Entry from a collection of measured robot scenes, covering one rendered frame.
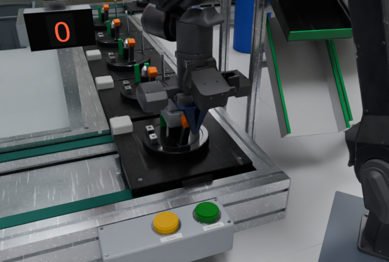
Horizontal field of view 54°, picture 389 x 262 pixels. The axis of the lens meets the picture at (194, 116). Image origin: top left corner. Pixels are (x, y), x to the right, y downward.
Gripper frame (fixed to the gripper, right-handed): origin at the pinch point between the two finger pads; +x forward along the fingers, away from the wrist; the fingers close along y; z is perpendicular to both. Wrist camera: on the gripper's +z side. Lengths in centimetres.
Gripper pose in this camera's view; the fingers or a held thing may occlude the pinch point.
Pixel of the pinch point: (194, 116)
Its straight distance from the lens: 65.6
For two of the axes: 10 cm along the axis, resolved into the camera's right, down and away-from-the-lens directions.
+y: 9.4, -1.6, 3.0
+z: 3.4, 4.6, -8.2
